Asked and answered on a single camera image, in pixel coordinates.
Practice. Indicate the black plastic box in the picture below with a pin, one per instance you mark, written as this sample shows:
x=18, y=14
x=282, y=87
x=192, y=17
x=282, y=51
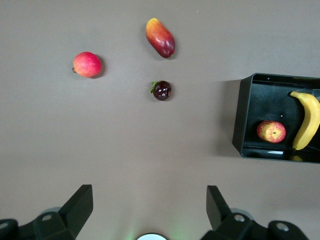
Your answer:
x=265, y=100

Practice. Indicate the red yellow apple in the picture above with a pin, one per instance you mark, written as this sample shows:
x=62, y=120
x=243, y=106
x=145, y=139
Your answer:
x=271, y=131

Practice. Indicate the red yellow mango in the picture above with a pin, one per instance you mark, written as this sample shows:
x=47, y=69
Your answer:
x=160, y=37

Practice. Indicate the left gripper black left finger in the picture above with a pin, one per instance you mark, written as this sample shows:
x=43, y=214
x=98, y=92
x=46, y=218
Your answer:
x=75, y=207

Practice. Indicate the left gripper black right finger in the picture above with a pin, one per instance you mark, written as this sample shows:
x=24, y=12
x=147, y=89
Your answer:
x=222, y=212

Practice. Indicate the yellow banana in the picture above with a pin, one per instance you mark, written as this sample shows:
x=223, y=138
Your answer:
x=310, y=117

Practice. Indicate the dark purple mangosteen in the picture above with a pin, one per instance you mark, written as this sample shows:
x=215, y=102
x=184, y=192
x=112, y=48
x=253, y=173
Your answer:
x=162, y=91

